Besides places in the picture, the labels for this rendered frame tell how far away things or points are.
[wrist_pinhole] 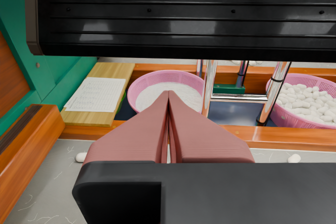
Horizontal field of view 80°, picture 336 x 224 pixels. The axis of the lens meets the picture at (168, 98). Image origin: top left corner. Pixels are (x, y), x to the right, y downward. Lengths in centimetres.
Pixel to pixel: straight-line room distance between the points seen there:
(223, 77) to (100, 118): 46
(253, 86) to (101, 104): 56
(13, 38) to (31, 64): 7
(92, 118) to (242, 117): 48
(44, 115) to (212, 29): 38
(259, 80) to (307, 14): 59
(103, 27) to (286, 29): 19
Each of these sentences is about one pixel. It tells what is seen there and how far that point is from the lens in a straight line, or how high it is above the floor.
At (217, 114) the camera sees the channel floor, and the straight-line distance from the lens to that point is 72.
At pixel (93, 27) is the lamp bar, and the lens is 24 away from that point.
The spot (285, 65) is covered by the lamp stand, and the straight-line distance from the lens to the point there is 49.
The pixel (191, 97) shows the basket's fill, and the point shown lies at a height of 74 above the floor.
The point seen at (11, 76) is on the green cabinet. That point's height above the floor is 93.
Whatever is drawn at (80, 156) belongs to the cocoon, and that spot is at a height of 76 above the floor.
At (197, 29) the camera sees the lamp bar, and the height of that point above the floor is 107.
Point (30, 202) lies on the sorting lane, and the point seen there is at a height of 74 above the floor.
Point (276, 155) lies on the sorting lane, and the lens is 56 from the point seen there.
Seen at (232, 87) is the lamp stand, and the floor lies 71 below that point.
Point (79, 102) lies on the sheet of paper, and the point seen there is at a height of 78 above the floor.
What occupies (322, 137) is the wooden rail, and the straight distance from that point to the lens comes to 63.
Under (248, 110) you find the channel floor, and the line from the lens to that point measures 76.
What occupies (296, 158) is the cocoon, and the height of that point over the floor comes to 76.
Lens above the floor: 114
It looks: 38 degrees down
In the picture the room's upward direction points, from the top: straight up
